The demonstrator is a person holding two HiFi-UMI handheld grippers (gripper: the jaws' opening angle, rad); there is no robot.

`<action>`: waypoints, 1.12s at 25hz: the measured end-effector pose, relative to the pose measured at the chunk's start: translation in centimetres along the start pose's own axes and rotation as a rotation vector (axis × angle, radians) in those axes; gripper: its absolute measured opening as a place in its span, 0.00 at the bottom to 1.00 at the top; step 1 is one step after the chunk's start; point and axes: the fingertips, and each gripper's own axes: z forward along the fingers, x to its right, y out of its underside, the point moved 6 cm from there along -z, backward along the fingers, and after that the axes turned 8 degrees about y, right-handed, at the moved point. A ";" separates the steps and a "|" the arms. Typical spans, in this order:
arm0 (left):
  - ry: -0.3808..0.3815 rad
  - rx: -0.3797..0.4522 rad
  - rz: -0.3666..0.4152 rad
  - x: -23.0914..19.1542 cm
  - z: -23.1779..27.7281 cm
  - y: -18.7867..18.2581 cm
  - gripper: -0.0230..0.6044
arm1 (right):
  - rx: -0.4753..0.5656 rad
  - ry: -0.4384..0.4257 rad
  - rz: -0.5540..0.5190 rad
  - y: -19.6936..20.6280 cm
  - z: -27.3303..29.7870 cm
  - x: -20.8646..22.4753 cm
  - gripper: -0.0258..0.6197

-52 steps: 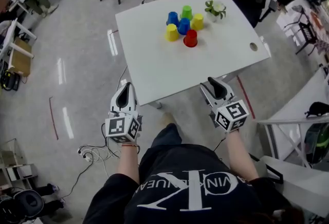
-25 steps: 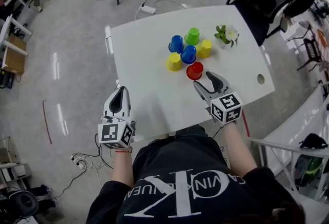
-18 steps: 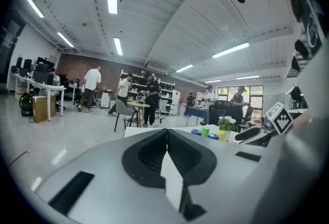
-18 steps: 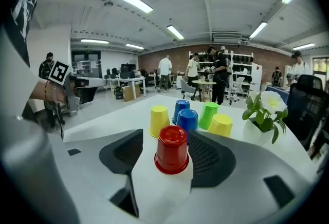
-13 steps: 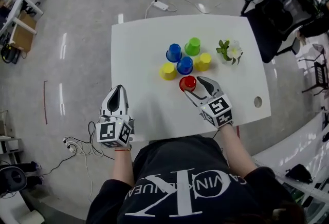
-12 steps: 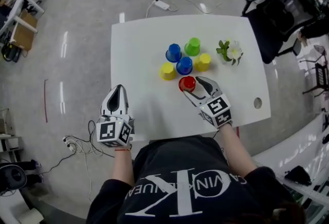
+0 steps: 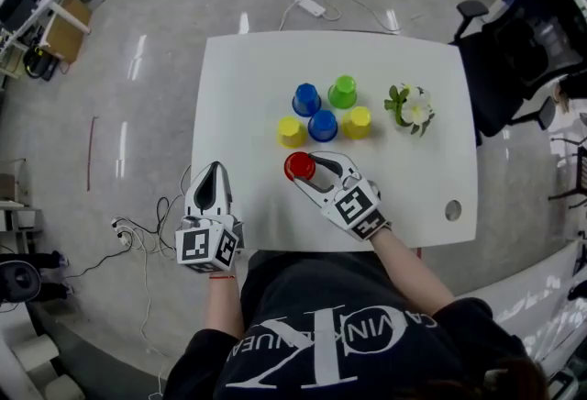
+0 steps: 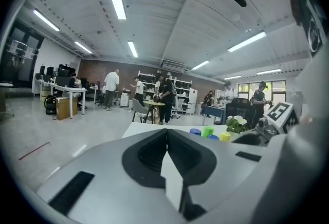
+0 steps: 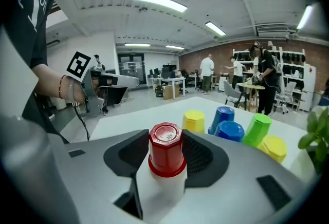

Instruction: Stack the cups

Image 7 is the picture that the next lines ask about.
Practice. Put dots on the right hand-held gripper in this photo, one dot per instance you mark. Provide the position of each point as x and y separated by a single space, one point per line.
355 207

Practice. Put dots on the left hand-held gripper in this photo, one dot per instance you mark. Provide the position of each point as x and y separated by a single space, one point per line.
197 244

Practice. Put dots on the red paper cup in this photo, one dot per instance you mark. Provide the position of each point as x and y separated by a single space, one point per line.
299 165

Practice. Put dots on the blue paper cup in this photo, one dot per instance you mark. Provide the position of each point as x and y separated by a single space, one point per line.
306 97
323 125

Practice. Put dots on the yellow paper cup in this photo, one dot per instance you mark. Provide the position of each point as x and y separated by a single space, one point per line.
291 132
357 123

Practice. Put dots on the green paper cup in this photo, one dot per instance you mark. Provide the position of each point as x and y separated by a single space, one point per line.
343 91

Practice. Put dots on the person's left forearm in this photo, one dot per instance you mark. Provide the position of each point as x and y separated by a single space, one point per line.
222 306

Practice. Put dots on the person's right forearm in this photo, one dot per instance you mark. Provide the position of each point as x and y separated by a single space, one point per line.
408 270

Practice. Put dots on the white power strip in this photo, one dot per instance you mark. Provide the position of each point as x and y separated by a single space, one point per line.
313 7
121 233

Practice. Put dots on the white potted flower plant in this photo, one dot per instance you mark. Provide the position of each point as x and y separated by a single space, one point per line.
410 109

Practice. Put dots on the person's black printed shirt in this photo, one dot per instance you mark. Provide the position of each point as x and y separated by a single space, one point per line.
321 297

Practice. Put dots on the white table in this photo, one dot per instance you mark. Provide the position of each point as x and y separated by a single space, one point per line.
257 81

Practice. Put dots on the red floor tape strip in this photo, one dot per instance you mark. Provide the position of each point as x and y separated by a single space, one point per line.
90 150

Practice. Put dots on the low white shelf unit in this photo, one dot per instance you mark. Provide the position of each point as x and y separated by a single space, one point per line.
18 214

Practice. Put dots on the brown cardboard box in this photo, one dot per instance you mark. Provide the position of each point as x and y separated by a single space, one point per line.
69 31

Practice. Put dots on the black office chair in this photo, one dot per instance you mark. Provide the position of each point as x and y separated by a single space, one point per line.
518 54

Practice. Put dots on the white side desk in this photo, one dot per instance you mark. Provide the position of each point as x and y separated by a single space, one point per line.
527 315

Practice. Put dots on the black metal chair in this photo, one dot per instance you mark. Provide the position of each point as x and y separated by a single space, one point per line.
573 178

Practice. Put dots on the small black bag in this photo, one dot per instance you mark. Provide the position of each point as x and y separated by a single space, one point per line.
578 290

